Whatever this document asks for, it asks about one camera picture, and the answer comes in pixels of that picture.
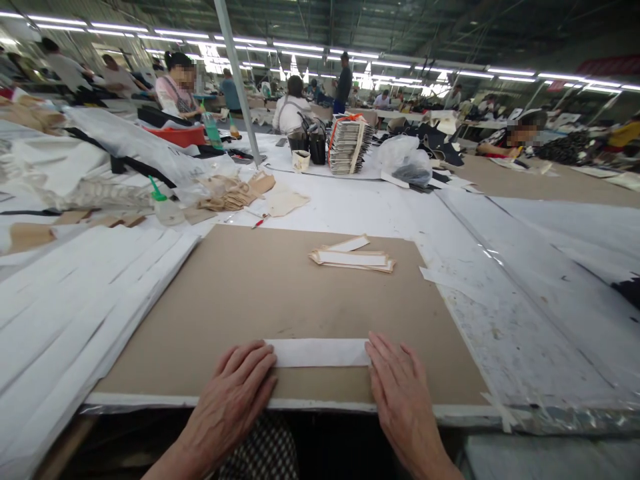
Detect pile of beige leather pieces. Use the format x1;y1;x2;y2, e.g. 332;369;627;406
196;169;311;219

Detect pile of long white strips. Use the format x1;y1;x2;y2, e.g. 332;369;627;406
0;223;202;480

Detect clear glue bottle green nozzle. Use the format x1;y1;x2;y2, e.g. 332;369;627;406
147;175;187;227

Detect stack of tan-edged white pieces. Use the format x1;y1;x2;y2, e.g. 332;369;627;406
307;245;398;275

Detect green drink bottle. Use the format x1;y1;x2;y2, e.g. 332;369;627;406
199;96;225;151

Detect tied stack of grey cards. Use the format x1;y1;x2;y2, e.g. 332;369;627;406
327;113;377;177

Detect black handbags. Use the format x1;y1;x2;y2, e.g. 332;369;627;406
287;113;329;167

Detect tan leather piece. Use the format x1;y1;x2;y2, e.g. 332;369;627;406
9;221;57;253

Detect person's left hand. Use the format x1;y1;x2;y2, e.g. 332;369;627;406
192;339;279;460

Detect large white plastic sheet bag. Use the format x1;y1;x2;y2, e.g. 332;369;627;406
63;107;237;202

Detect brown cardboard work board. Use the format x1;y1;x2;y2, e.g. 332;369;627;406
91;223;495;407

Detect grey metal pole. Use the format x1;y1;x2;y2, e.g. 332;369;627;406
213;0;268;167

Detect white rectangular lining strip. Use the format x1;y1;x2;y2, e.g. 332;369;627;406
263;338;374;369

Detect person's legs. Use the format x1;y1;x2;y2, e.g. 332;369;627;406
205;412;301;480

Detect clear plastic bag dark contents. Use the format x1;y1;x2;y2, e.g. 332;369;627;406
375;133;434;189

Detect red plastic basin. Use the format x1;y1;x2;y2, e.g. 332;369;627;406
143;125;207;149

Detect person's right hand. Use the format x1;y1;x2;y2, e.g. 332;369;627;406
365;331;445;453

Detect single tan-edged white piece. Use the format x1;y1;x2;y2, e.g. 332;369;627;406
323;233;371;253

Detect pile of dark fabric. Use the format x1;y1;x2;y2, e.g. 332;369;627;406
539;129;610;167

